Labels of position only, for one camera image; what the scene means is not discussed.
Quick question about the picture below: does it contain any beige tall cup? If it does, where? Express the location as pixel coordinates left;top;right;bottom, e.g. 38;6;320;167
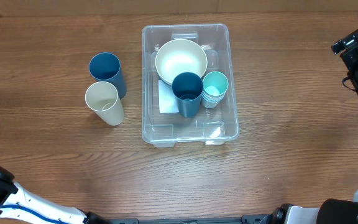
85;82;125;126

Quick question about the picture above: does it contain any dark blue tall cup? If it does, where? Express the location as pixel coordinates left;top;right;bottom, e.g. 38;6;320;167
172;72;203;118
89;52;127;99

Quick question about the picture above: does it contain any mint green small cup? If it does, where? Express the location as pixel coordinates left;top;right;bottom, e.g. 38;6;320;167
203;71;229;93

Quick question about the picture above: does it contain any light blue small cup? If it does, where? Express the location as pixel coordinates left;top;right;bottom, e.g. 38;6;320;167
202;92;225;102

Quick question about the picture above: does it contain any grey small cup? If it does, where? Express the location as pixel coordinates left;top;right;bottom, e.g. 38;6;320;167
201;98;219;109

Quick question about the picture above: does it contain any cream bowl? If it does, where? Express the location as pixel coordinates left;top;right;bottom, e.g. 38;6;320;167
155;39;208;85

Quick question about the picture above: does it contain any pink small cup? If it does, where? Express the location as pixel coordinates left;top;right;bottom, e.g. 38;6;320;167
202;86;226;101

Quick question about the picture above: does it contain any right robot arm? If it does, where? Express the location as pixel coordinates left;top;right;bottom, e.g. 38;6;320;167
261;29;358;223

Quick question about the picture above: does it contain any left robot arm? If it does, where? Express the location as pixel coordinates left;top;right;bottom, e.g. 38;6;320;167
0;166;110;224

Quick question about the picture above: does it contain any clear plastic storage bin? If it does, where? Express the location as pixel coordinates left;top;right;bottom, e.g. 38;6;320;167
142;24;239;147

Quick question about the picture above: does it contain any white paper label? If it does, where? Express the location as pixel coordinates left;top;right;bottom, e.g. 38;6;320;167
158;80;179;113

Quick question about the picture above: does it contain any left blue cable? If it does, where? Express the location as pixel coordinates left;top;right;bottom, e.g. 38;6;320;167
0;192;71;224

